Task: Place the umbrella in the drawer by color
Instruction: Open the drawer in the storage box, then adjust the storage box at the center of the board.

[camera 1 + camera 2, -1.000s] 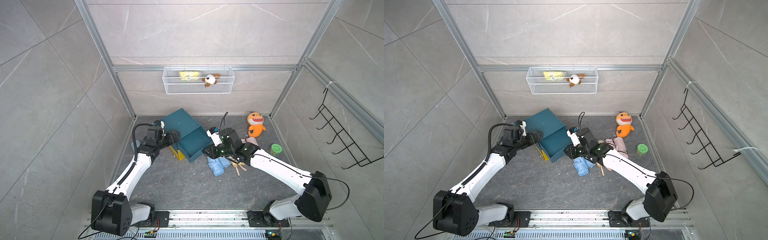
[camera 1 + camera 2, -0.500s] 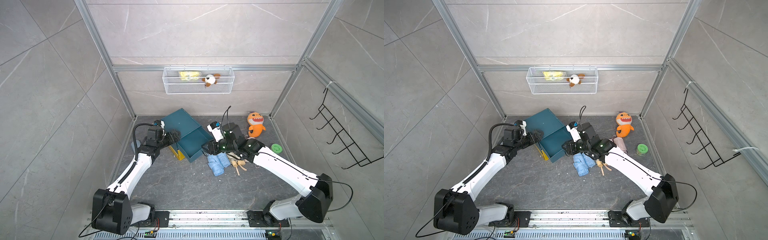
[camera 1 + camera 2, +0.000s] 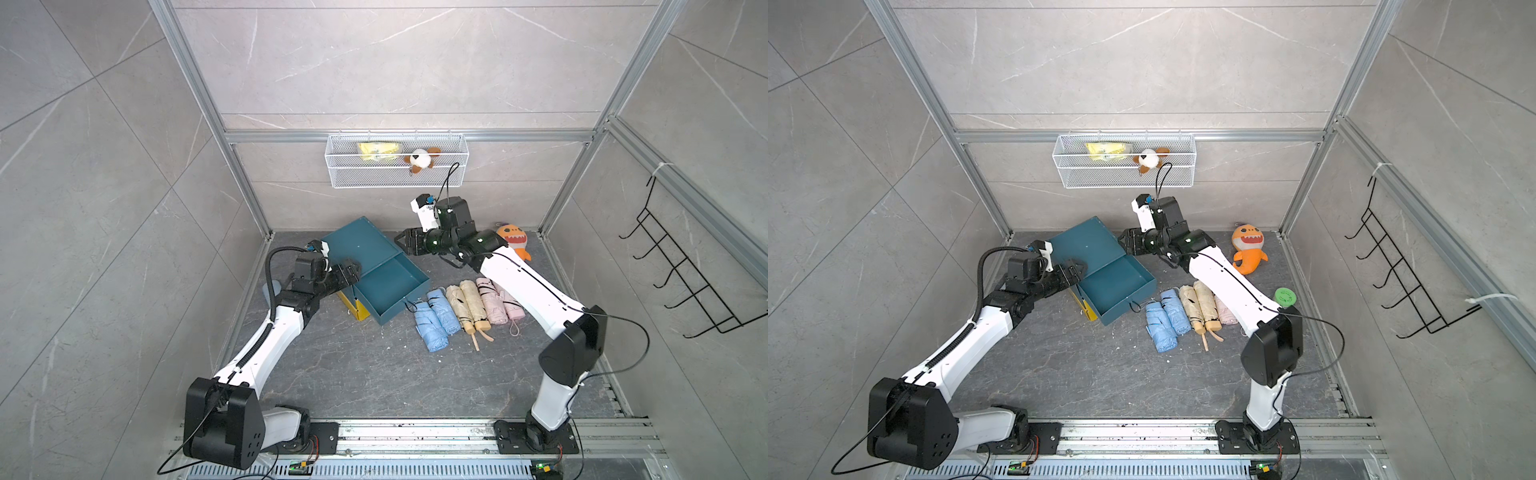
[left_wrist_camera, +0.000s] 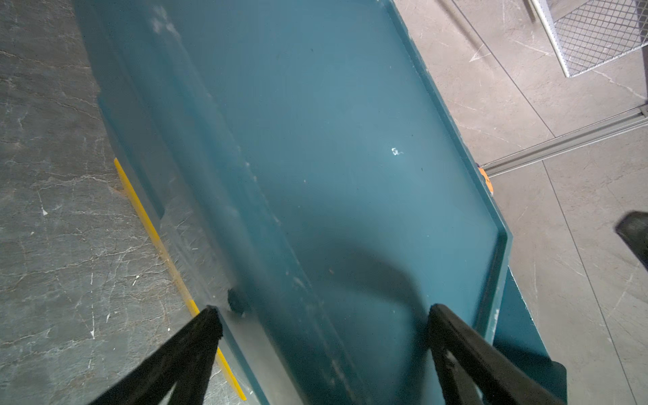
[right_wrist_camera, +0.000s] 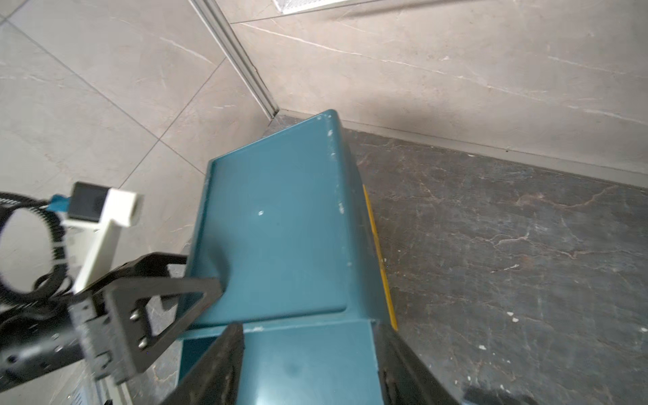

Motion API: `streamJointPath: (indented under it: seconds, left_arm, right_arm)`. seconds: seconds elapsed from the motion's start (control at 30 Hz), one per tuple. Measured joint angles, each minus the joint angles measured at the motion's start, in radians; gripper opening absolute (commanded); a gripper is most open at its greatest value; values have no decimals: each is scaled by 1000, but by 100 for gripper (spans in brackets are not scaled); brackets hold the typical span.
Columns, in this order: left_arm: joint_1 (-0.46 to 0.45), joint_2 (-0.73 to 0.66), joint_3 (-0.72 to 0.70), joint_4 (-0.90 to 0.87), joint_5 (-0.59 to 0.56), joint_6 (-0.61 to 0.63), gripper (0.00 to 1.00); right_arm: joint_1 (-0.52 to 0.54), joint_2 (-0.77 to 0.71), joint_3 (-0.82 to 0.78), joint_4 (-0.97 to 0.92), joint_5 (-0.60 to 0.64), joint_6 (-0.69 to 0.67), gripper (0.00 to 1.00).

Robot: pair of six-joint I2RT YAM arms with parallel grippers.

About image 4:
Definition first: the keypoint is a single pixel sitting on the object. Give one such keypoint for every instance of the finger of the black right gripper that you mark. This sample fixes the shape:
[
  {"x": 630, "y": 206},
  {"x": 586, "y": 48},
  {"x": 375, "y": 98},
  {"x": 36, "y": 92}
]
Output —
[{"x": 633, "y": 230}]

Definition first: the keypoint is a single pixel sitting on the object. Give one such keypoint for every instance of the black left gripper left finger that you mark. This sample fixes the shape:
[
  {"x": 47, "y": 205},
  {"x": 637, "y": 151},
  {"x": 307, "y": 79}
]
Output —
[{"x": 180, "y": 368}]

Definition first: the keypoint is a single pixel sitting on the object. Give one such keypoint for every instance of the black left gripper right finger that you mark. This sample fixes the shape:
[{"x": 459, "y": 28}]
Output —
[{"x": 472, "y": 371}]

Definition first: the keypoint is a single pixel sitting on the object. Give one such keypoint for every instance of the teal drawer cabinet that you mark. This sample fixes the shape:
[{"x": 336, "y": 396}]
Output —
[{"x": 303, "y": 174}]

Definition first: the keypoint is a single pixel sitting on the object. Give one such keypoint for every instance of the orange shark plush toy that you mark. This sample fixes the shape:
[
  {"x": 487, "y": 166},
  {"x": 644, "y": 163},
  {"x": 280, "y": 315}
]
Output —
[{"x": 486, "y": 179}]

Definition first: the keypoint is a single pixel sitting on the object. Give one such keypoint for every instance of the yellow block beside cabinet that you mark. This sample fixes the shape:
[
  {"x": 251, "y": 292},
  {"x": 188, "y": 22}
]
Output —
[{"x": 174, "y": 273}]

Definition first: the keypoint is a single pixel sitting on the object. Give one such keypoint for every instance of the white wire wall basket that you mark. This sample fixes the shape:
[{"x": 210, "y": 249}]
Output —
[{"x": 594, "y": 33}]

